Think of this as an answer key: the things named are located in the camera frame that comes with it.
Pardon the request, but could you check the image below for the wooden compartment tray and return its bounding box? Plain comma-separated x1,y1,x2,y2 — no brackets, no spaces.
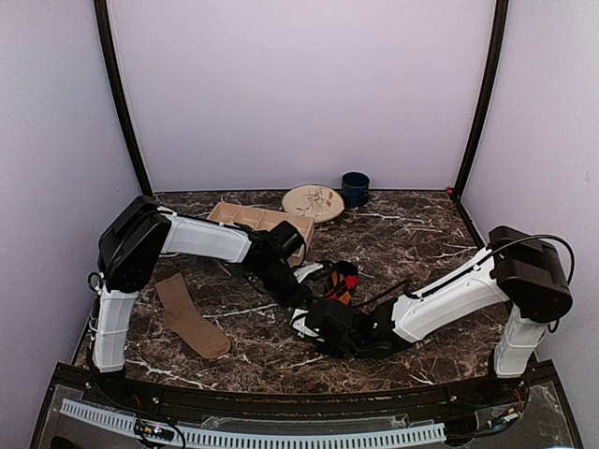
208,202,314,267

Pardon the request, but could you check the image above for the argyle black red orange sock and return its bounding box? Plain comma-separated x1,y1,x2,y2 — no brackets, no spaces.
315,260,359,305

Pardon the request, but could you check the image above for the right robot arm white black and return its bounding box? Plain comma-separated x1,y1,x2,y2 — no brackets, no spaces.
304,225,574,406

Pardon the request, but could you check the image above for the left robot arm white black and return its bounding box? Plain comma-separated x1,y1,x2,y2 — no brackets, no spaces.
92,196,313,408

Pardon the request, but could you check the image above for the cream floral ceramic plate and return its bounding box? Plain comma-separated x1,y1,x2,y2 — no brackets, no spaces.
282,184,344,224

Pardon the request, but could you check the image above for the plain brown sock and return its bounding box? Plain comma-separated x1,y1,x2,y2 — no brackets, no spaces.
155,273,231,359

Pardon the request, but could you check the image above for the dark blue mug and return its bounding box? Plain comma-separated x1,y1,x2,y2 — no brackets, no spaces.
342,172,370,209

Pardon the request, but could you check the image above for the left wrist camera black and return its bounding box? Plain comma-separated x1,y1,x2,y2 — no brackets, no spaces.
269,220,305,258

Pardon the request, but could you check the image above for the left black frame post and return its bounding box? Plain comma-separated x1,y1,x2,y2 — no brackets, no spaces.
94,0,153,196

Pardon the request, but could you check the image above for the black frame post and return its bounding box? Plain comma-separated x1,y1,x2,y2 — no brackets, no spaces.
94,0,153,196
453,0,509,202

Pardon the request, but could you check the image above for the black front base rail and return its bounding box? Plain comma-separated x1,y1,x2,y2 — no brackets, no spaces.
83,376,526,421

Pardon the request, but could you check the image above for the white slotted cable duct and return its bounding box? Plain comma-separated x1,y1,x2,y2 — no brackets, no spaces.
59,398,446,448

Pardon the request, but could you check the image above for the right black frame post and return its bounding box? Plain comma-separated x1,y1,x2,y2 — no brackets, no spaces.
453,0,509,202

